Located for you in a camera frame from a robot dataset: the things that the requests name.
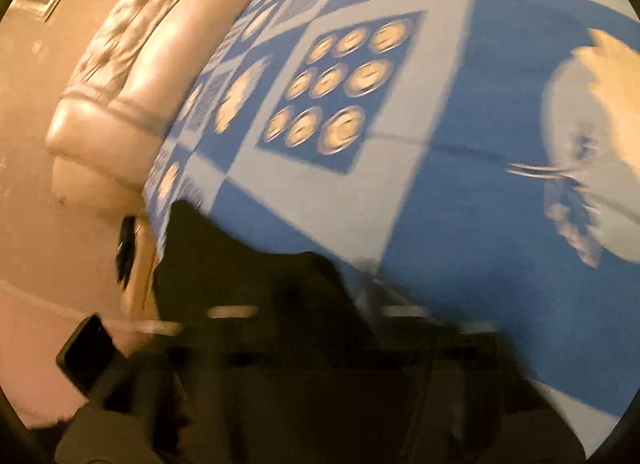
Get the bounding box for beige tufted bed frame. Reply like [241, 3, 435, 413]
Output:
[45, 0, 306, 325]

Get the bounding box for black pants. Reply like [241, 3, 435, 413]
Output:
[152, 200, 501, 464]

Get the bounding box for blue printed blanket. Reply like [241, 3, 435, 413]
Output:
[142, 0, 640, 455]

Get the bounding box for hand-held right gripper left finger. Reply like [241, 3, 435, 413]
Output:
[65, 289, 283, 464]

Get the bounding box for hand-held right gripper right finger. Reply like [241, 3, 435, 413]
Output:
[354, 284, 588, 464]

